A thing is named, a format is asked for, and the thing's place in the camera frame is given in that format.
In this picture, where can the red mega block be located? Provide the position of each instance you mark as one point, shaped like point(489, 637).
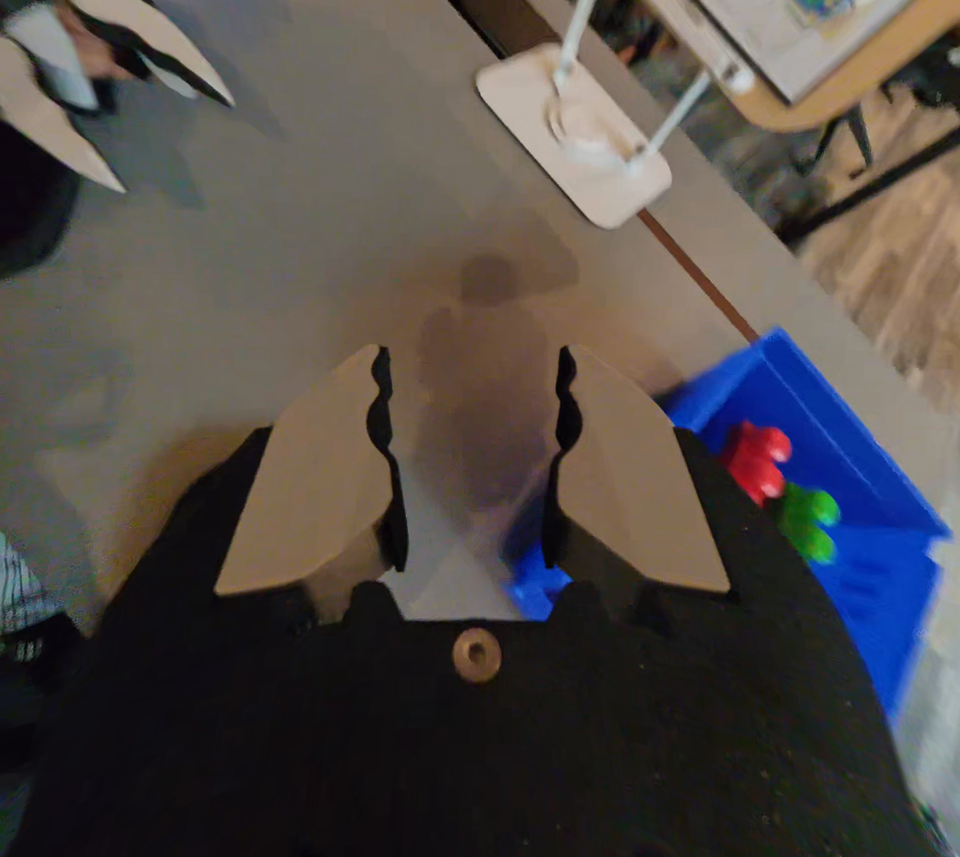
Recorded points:
point(755, 460)

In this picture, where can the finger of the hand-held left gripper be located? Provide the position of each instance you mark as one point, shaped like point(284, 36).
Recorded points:
point(143, 25)
point(45, 107)

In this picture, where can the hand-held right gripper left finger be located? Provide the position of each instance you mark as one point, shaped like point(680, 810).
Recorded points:
point(308, 497)

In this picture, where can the person's printed top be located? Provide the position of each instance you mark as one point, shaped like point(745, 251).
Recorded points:
point(18, 587)

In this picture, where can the green mega block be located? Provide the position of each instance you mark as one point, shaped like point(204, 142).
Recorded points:
point(810, 524)

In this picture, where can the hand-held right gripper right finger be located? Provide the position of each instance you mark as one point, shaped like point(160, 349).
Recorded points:
point(638, 497)

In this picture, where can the blue plastic bin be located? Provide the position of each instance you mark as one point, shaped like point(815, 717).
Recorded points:
point(885, 602)

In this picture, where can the printed instruction sheet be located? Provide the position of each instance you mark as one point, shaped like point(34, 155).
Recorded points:
point(750, 2)

